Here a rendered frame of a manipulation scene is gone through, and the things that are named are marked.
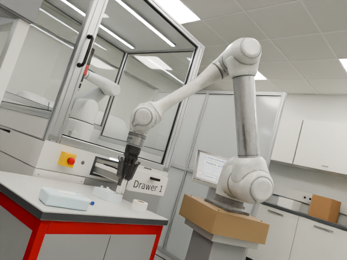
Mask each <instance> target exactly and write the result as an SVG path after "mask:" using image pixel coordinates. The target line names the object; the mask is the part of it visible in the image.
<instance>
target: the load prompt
mask: <svg viewBox="0 0 347 260"><path fill-rule="evenodd" d="M205 159H207V160H210V161H214V162H216V163H220V164H223V165H224V164H225V163H226V162H227V161H226V160H223V159H219V158H216V157H213V156H209V155H205Z"/></svg>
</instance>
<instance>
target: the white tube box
mask: <svg viewBox="0 0 347 260"><path fill-rule="evenodd" d="M92 194H94V195H95V196H97V197H99V198H101V199H103V200H106V201H108V202H116V203H121V200H122V197H123V195H119V194H116V192H114V191H112V190H110V191H109V192H107V189H106V188H102V189H101V188H100V187H96V186H95V187H94V189H93V192H92Z"/></svg>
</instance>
